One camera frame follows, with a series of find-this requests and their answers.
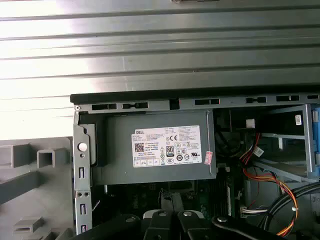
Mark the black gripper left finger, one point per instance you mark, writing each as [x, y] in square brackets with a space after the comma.
[155, 227]

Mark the black open PC case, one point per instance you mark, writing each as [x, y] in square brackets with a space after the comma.
[160, 105]

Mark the black RAM slot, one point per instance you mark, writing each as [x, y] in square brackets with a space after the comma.
[228, 200]

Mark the grey parts rack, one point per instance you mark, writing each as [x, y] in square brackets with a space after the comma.
[55, 190]

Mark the grey power supply unit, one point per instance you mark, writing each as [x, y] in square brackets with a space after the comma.
[117, 150]

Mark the blue drive bay latch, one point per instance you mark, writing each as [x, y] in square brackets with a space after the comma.
[316, 130]

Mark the grey metal drive cage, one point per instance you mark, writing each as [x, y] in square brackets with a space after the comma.
[308, 140]

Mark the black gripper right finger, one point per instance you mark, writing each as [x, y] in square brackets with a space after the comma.
[192, 227]

